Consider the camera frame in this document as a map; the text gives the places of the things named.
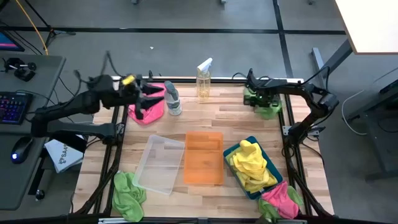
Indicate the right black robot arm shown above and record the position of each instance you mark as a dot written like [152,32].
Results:
[295,88]

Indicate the clear plastic bin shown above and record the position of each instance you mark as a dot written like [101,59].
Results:
[158,165]

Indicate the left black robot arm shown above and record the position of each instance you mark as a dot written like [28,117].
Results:
[71,107]

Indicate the pink and green cloth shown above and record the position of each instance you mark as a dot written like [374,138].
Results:
[267,212]

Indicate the yellow microfiber towel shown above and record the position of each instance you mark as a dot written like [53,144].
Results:
[258,183]
[248,154]

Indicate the grey table leg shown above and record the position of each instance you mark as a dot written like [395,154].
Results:
[334,60]

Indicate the grey side desk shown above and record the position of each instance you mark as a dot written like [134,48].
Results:
[43,81]

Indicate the white printed box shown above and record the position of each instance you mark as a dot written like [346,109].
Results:
[63,157]

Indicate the teal plastic bin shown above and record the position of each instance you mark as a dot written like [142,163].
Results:
[230,151]

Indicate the black aluminium rig frame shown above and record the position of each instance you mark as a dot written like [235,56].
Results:
[119,146]

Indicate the black tripod stand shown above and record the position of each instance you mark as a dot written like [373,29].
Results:
[49,31]

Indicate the spray bottle with grey trigger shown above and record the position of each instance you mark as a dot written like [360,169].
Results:
[172,99]

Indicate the backlit computer keyboard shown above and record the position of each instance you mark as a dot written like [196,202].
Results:
[14,107]

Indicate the dark grey desk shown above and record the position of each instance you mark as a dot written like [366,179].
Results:
[382,124]

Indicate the green microfiber towel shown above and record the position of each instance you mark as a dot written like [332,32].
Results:
[268,113]
[127,199]

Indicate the white table top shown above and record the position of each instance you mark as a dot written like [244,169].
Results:
[370,25]

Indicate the orange translucent plastic bin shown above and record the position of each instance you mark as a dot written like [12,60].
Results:
[203,158]

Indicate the black clamp device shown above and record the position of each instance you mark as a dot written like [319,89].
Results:
[21,70]

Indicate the spray bottle with white trigger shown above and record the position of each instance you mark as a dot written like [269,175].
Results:
[203,84]

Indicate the pink microfiber towel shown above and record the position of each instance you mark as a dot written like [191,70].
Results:
[152,115]
[281,200]

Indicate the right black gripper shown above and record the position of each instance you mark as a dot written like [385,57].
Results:
[264,98]

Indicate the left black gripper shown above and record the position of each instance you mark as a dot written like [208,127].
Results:
[132,93]

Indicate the computer monitor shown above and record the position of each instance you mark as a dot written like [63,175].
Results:
[7,42]

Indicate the black computer mouse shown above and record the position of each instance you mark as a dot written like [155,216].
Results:
[21,151]

